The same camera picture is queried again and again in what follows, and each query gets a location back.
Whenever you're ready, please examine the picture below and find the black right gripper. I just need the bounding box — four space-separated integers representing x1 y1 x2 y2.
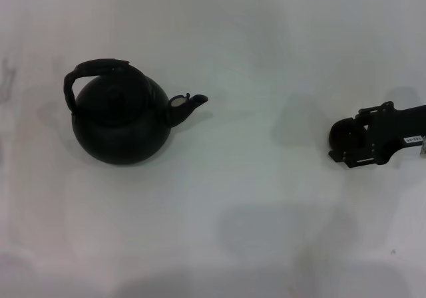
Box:
328 101 426 170

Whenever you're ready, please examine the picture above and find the small dark brown teacup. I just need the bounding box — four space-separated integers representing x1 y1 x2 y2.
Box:
327 118 367 153

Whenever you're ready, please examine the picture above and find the black round teapot with handle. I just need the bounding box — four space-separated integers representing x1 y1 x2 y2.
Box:
63 57 210 166

